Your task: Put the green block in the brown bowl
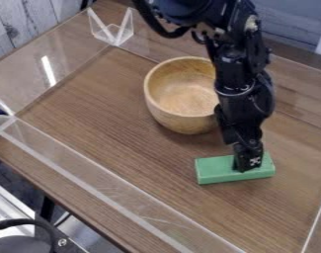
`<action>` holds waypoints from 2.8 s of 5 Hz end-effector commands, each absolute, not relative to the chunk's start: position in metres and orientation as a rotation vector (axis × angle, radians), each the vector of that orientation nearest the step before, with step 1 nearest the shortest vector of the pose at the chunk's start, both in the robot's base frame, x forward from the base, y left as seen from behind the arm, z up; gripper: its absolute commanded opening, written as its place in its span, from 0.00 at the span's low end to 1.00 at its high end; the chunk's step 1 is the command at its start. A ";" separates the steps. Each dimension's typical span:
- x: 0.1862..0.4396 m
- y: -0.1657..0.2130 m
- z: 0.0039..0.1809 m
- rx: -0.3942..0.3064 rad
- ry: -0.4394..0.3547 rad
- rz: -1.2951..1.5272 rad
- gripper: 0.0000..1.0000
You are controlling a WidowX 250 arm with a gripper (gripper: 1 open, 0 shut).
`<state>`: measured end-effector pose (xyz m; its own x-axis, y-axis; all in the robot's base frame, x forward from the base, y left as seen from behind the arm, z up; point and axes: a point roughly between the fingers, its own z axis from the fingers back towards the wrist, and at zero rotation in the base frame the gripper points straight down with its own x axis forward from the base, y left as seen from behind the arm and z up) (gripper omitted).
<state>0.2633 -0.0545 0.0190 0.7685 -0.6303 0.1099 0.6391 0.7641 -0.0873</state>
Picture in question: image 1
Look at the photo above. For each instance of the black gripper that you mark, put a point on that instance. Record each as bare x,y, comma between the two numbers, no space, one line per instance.
243,110

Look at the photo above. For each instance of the green rectangular block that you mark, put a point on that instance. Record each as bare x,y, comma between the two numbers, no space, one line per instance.
216,170

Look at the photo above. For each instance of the brown wooden bowl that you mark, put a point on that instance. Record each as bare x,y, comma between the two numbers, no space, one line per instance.
180,94

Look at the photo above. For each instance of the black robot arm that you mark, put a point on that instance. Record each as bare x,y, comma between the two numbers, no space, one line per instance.
228,27

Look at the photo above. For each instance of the black table leg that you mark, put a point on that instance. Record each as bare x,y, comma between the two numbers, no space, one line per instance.
48,209

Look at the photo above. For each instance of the clear acrylic corner bracket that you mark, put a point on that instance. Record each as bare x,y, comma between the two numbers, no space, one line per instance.
113,34

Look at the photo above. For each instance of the grey metal base plate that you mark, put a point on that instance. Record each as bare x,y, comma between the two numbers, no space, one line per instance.
69,242

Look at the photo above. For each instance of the clear acrylic front wall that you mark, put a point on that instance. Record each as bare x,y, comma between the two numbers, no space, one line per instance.
128,215

